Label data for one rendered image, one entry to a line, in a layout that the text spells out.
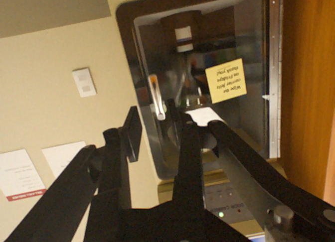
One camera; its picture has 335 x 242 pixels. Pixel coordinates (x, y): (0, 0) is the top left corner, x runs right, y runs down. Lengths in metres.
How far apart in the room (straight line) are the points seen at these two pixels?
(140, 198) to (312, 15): 1.04
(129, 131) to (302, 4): 0.44
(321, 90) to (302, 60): 0.08
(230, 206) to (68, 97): 0.76
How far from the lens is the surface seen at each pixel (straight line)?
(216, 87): 0.42
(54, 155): 1.10
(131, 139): 0.16
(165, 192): 0.51
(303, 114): 0.54
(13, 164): 1.22
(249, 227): 0.53
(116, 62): 0.86
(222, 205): 0.52
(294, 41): 0.53
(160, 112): 0.37
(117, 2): 0.42
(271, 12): 0.46
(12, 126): 1.12
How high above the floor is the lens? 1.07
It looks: 21 degrees up
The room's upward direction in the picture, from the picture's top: 168 degrees clockwise
